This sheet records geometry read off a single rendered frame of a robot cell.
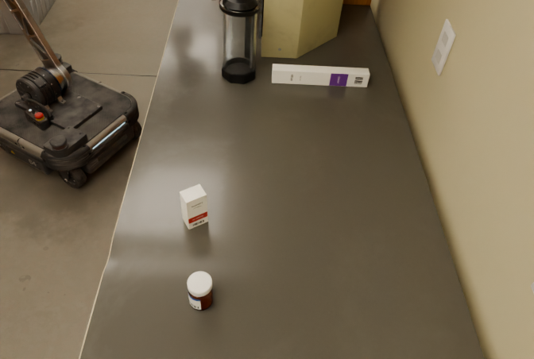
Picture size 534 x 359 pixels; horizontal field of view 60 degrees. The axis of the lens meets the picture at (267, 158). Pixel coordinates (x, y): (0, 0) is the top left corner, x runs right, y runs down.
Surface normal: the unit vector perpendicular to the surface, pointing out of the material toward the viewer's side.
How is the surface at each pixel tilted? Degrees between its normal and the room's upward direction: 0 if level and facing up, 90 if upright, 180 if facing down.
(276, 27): 90
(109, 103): 0
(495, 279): 90
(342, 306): 0
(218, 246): 1
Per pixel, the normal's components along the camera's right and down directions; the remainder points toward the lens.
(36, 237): 0.05, -0.69
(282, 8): 0.00, 0.72
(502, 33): -1.00, -0.04
